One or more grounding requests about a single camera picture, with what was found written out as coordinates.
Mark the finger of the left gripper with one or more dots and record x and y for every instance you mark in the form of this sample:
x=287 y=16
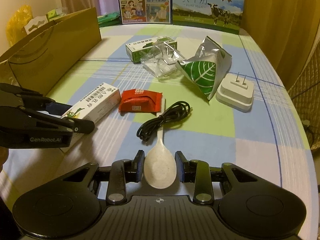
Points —
x=18 y=119
x=15 y=96

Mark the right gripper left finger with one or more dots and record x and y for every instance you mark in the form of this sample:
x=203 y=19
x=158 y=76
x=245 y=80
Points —
x=122 y=172

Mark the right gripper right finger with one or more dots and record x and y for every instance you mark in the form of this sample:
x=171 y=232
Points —
x=198 y=173

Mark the white speckled spoon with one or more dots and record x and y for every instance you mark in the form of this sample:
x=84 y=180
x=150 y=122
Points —
x=159 y=168

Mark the white green ointment box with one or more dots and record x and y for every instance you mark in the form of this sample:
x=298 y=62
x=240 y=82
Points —
x=96 y=104

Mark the brown cardboard box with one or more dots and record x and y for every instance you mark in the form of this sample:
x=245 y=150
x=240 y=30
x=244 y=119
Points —
x=39 y=60

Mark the yellow plastic bag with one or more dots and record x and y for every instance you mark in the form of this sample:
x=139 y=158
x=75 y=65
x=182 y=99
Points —
x=15 y=30

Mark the checked tablecloth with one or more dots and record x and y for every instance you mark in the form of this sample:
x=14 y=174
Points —
x=268 y=140

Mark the red snack packet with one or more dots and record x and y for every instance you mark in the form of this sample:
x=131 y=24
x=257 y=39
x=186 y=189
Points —
x=139 y=100

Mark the white cardboard hang tag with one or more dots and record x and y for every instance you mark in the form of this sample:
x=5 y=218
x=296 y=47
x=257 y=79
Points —
x=35 y=23

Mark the white power plug adapter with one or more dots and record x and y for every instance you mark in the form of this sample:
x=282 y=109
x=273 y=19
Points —
x=236 y=92

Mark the silver green leaf foil bag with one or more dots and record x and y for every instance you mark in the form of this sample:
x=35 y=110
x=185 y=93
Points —
x=207 y=67

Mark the clear blister pack with hooks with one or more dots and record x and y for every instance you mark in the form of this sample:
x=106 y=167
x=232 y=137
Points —
x=161 y=60

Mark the green plastic package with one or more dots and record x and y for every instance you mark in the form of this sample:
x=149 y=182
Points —
x=109 y=19

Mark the green white oral medicine box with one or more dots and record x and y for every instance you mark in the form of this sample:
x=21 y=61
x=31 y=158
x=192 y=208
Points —
x=135 y=50

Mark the quilted olive chair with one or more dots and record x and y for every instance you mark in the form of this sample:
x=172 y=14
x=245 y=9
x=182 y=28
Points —
x=305 y=97

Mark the cartoon milk carton box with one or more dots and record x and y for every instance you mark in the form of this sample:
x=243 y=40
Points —
x=145 y=11

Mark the cow pure milk box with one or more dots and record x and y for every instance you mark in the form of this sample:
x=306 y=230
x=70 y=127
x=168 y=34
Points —
x=222 y=15

